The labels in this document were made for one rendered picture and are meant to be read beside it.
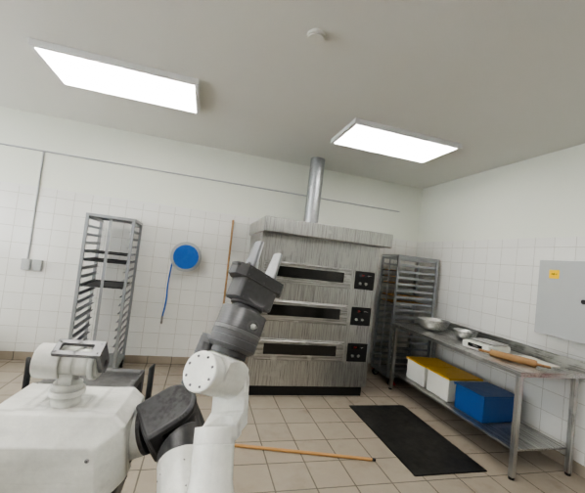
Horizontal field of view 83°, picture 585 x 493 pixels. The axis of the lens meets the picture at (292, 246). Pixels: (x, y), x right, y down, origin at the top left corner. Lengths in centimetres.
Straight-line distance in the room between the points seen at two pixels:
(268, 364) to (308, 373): 50
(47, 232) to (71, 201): 48
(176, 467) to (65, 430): 21
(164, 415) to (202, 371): 22
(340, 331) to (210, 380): 361
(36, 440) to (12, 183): 461
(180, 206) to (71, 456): 415
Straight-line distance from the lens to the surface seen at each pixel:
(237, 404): 65
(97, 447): 77
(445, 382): 425
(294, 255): 382
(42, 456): 80
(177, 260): 456
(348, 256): 406
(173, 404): 79
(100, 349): 77
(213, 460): 60
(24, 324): 521
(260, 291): 63
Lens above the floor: 157
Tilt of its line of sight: 2 degrees up
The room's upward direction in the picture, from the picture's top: 7 degrees clockwise
